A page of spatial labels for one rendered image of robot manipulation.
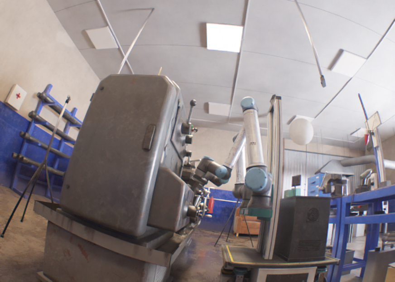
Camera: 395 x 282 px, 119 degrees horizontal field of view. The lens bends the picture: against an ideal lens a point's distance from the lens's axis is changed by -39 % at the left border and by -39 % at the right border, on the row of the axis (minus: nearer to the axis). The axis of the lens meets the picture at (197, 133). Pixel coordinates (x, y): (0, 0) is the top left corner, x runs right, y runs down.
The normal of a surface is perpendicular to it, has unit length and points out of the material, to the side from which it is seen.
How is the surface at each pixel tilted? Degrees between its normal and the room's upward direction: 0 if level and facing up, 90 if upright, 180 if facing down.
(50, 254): 90
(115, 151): 90
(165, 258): 90
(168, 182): 90
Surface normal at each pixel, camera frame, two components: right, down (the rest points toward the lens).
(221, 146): -0.06, -0.38
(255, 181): -0.47, -0.33
